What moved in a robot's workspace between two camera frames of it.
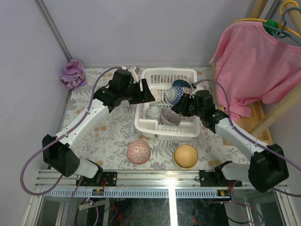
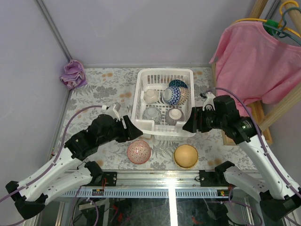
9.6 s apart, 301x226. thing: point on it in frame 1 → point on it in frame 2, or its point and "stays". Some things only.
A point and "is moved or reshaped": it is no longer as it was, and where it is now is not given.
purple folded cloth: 74,76 stays
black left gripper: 141,92 → 124,129
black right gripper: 181,107 → 193,124
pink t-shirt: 252,66 stays
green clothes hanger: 272,26 stays
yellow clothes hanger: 280,26 stays
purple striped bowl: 170,117 is moved or reshaped
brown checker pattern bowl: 187,90 is moved or reshaped
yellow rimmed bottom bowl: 186,156 stays
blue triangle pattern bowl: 181,83 is moved or reshaped
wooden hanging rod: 295,14 stays
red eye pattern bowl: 138,151 stays
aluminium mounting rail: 138,179 stays
